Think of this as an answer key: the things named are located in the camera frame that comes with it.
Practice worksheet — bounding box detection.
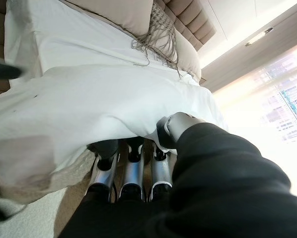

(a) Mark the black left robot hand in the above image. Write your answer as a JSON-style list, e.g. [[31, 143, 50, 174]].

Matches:
[[0, 56, 25, 80]]

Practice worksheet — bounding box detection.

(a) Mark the large beige pillow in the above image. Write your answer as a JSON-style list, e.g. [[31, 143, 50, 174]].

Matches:
[[64, 0, 155, 35]]

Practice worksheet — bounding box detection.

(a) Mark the ceiling light fixture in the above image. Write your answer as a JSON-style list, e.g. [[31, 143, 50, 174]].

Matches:
[[244, 27, 274, 47]]

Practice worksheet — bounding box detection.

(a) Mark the bright window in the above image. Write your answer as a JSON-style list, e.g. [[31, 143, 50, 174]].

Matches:
[[213, 44, 297, 194]]

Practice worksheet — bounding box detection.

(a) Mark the white bed sheet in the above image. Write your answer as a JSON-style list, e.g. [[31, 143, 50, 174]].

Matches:
[[4, 0, 201, 87]]

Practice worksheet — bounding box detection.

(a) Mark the small beige pillow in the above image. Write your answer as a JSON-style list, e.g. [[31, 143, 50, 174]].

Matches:
[[153, 32, 203, 82]]

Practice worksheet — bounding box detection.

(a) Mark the white duvet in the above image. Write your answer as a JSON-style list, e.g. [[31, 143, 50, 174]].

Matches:
[[0, 63, 228, 199]]

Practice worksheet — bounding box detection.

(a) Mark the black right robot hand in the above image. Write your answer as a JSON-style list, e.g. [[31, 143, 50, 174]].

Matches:
[[58, 111, 297, 238]]

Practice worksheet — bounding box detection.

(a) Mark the grey knitted fringed cushion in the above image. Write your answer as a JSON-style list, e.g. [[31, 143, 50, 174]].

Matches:
[[132, 0, 183, 77]]

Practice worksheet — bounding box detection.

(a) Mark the brown tufted headboard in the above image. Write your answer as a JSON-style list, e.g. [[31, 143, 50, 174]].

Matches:
[[158, 0, 218, 52]]

